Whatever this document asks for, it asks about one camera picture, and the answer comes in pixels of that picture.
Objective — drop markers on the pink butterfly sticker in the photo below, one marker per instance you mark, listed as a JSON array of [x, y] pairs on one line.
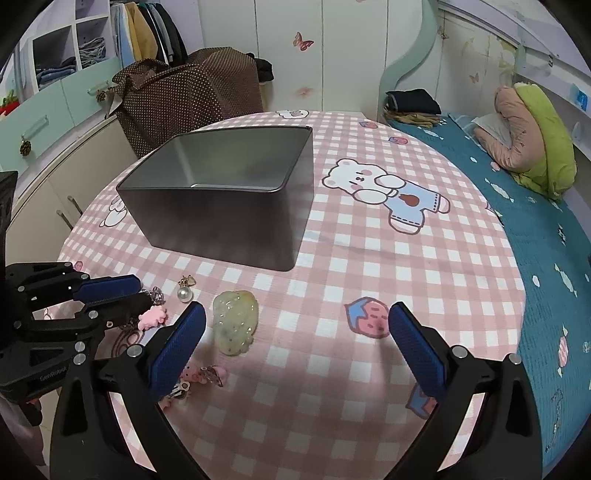
[[302, 41]]

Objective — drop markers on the grey metal box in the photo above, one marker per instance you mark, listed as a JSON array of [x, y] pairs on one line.
[[207, 226]]

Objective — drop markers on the white cube shelf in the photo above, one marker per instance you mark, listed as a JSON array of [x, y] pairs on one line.
[[74, 30]]

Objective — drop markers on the brown polka dot bag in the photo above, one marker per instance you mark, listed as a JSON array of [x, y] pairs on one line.
[[184, 97]]

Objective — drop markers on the folded light blue jeans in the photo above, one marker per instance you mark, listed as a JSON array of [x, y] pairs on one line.
[[94, 50]]

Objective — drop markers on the folded dark blue jeans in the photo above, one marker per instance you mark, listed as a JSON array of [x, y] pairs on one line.
[[55, 74]]

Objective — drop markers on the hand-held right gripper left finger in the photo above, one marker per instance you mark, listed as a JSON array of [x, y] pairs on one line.
[[178, 353]]

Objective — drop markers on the pink quilt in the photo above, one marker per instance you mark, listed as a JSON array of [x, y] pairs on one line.
[[517, 134]]

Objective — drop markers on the green jade pendant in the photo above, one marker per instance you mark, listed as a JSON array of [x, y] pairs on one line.
[[233, 323]]

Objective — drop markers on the folded tan clothes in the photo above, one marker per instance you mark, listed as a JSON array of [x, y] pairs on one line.
[[418, 120]]

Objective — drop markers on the white low cabinet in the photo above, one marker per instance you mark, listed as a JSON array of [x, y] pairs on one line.
[[69, 166]]

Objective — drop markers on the teal printed bed sheet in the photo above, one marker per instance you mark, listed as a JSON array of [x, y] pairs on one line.
[[545, 258]]

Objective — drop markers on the mint green bed frame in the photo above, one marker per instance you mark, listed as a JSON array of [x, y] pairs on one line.
[[406, 50]]

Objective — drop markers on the white wardrobe doors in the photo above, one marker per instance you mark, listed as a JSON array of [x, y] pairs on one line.
[[332, 55]]

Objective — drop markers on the row of hanging clothes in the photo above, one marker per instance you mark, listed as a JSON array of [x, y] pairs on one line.
[[147, 32]]

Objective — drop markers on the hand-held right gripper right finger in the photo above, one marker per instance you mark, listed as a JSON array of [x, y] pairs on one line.
[[415, 350]]

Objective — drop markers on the blue wall tag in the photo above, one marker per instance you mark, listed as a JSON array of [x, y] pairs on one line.
[[581, 97]]

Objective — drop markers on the white pillow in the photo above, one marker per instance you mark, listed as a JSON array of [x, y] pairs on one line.
[[489, 123]]

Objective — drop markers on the folded black clothes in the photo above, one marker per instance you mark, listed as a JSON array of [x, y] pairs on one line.
[[413, 101]]

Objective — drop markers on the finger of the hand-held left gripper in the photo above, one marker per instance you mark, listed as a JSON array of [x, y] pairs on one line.
[[122, 310], [108, 287]]

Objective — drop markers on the pinecone ornament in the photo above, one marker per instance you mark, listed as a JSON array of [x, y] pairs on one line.
[[100, 96], [25, 147]]

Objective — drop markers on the red green plush toy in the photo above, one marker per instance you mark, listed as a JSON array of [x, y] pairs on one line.
[[7, 99]]

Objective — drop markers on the pearl charm gold clasp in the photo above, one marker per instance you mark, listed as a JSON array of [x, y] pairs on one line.
[[186, 294]]

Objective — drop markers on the orange butterfly sticker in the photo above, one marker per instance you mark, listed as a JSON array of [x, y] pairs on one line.
[[474, 76]]

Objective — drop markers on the green quilt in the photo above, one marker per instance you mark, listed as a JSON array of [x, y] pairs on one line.
[[551, 138]]

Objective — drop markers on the pink bear charm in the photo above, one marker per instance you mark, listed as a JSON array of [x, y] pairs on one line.
[[190, 374]]

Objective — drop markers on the mint green drawer cabinet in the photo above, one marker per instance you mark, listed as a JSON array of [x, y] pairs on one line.
[[60, 106]]

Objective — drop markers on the pink flower charm silver clasp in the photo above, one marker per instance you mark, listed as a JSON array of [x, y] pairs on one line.
[[152, 317]]

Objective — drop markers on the black cloth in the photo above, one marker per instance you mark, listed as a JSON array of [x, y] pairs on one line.
[[264, 69]]

